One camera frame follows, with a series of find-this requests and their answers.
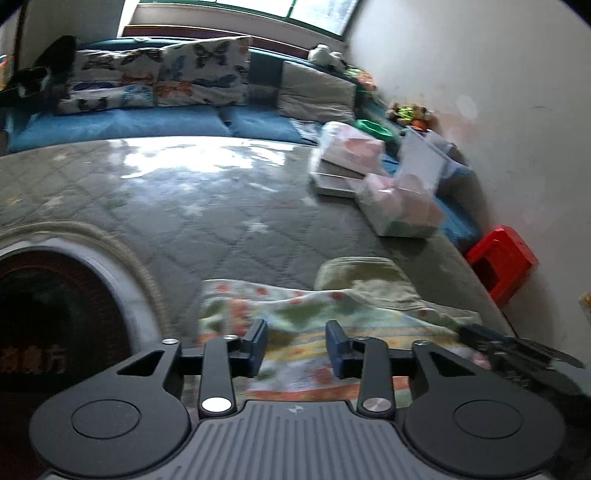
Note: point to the orange green plush toy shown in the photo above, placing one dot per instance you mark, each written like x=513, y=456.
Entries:
x=362, y=78

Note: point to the red plastic stool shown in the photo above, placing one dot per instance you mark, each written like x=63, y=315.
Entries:
x=503, y=254

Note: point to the pastel patterned children's garment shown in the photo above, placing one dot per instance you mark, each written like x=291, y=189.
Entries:
x=295, y=314

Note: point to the open tissue pack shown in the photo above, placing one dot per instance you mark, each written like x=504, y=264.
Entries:
x=401, y=207

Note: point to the clear plastic storage box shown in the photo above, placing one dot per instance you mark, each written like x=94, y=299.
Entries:
x=457, y=162

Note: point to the butterfly print pillow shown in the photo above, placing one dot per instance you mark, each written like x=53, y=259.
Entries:
x=111, y=74
x=203, y=69

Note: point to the grey cushion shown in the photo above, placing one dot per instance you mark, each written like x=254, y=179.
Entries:
x=314, y=92

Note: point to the black bag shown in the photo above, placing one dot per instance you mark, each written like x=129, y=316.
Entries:
x=46, y=69

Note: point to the green framed window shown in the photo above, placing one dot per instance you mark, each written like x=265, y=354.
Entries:
x=318, y=11

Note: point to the brown plush toy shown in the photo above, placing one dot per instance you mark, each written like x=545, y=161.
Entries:
x=424, y=111

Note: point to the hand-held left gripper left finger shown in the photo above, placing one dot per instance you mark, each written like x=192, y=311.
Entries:
x=257, y=344

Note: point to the plain green garment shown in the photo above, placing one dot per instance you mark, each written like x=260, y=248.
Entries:
x=364, y=277

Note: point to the white pink tissue pack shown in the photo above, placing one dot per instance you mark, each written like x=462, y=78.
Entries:
x=355, y=147

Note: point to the white plush toy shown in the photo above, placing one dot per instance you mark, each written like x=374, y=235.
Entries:
x=323, y=54

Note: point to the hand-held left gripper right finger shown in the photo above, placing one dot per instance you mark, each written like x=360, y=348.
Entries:
x=336, y=347

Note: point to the flat grey book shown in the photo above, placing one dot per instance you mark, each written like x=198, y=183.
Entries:
x=332, y=184

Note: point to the round dark table inset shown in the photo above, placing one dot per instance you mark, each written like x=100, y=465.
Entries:
x=55, y=300

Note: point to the teal corner sofa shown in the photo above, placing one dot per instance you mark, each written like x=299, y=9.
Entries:
x=263, y=74

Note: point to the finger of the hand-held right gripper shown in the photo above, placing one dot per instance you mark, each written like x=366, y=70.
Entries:
x=498, y=341
x=521, y=367

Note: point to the green bowl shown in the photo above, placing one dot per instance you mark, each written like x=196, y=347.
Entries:
x=369, y=125

